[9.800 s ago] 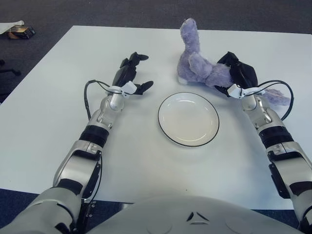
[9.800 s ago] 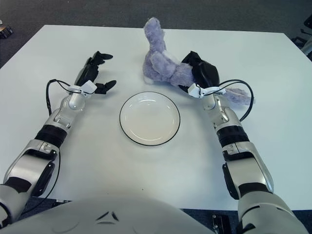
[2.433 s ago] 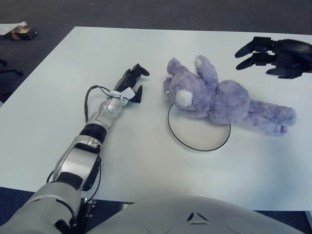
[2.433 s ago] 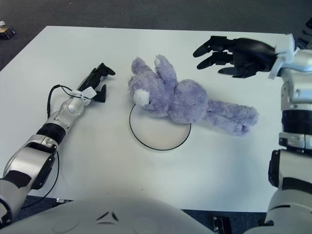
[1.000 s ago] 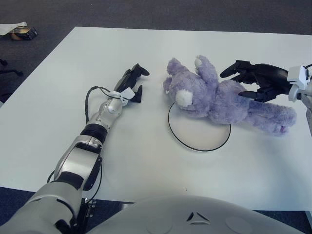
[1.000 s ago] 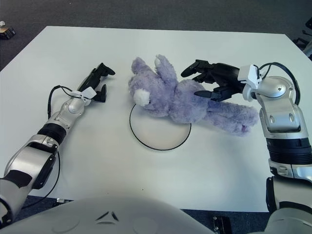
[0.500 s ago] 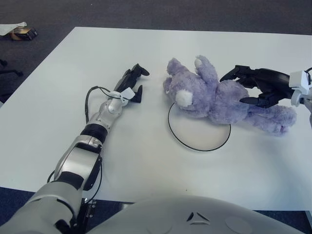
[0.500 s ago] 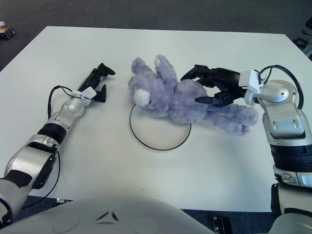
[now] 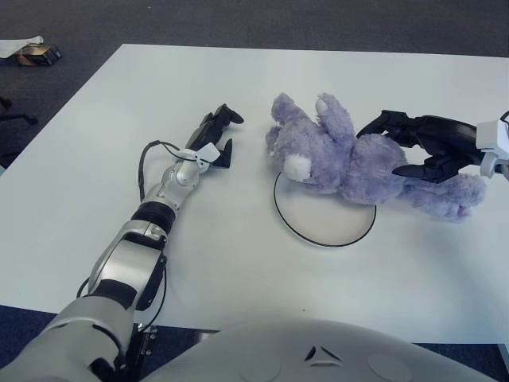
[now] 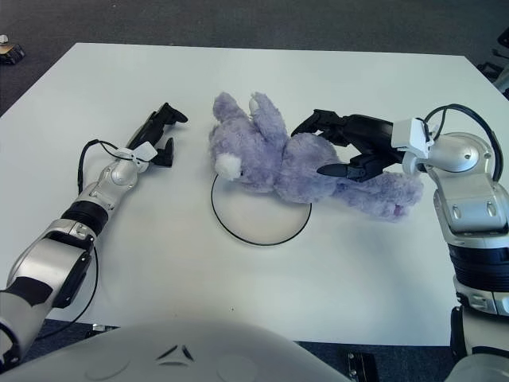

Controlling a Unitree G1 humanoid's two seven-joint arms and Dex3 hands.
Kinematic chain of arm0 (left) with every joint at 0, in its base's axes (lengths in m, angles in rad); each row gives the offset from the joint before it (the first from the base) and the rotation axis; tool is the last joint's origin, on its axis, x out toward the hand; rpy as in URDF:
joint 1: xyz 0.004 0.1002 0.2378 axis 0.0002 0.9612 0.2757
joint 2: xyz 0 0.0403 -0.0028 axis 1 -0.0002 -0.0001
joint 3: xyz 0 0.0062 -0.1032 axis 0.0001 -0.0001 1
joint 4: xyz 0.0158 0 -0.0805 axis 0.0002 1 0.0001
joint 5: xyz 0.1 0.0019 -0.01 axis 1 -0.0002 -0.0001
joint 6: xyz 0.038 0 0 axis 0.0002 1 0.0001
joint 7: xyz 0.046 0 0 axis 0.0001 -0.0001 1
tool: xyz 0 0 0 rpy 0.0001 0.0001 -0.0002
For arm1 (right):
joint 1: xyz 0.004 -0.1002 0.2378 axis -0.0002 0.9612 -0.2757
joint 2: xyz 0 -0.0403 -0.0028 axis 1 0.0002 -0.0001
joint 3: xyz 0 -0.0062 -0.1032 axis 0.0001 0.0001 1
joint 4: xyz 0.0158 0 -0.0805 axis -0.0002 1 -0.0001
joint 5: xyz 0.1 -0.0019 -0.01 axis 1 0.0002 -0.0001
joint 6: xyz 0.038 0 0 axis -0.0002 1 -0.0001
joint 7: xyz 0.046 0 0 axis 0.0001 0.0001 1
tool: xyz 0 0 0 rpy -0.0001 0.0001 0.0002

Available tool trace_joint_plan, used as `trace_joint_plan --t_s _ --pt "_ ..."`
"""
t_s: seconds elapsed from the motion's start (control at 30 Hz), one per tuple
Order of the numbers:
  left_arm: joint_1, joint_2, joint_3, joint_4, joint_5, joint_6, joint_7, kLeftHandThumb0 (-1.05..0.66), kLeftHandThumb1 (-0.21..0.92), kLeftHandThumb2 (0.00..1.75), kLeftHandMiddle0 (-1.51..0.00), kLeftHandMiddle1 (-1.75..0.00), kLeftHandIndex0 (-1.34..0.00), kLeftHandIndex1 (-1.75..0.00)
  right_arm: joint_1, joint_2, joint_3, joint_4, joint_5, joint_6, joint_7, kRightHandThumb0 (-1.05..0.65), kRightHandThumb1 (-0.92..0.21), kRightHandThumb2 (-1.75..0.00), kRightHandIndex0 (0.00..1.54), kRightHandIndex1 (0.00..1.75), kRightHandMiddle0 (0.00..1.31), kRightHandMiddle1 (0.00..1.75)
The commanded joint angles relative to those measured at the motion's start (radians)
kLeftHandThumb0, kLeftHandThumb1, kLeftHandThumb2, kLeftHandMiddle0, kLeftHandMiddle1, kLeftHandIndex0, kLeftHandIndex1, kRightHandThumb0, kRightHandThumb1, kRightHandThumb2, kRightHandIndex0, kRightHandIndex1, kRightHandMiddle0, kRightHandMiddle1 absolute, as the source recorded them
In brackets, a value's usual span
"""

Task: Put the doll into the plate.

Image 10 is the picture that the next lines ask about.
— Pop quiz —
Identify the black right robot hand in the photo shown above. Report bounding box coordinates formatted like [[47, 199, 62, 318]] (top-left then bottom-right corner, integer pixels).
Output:
[[289, 107, 407, 184]]

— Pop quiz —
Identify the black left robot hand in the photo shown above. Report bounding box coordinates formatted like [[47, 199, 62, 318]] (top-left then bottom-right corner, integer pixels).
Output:
[[126, 102, 188, 168]]

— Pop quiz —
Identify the purple plush bunny doll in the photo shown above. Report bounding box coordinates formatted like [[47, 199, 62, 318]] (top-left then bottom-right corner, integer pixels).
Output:
[[208, 91, 425, 224]]

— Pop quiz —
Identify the white plate with black rim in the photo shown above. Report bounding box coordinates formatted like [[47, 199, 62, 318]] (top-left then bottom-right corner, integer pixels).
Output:
[[210, 173, 313, 247]]

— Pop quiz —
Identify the black and grey office chair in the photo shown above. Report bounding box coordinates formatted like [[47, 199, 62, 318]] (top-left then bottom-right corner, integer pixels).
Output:
[[476, 29, 509, 96]]

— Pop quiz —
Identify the grey robot torso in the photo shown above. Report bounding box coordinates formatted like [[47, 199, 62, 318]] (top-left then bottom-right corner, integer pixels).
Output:
[[0, 318, 351, 382]]

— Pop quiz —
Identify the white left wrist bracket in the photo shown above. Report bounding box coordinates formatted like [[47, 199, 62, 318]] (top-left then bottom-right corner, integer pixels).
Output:
[[117, 142, 157, 172]]

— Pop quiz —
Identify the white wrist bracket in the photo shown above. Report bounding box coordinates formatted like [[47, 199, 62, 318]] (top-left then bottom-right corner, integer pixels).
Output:
[[117, 142, 157, 172], [390, 117, 437, 160]]

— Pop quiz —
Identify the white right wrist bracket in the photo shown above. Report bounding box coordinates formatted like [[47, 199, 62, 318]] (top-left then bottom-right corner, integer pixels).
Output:
[[390, 117, 437, 160]]

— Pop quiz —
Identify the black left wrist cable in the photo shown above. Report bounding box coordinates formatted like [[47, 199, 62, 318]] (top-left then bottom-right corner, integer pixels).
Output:
[[76, 138, 128, 196]]

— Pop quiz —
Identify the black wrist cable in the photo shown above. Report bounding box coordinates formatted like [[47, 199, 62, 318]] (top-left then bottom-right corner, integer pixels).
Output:
[[423, 103, 503, 180], [76, 138, 128, 196]]

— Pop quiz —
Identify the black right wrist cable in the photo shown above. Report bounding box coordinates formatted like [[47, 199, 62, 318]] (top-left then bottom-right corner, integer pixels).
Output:
[[423, 103, 503, 180]]

